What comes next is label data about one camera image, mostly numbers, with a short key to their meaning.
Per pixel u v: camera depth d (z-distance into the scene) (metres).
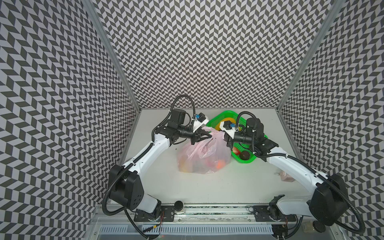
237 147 0.69
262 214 0.75
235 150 0.91
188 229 0.69
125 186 0.41
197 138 0.65
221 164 0.80
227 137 0.66
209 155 0.72
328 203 0.39
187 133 0.66
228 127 0.60
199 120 0.64
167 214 0.72
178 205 0.68
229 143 0.66
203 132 0.67
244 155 0.90
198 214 0.75
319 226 0.63
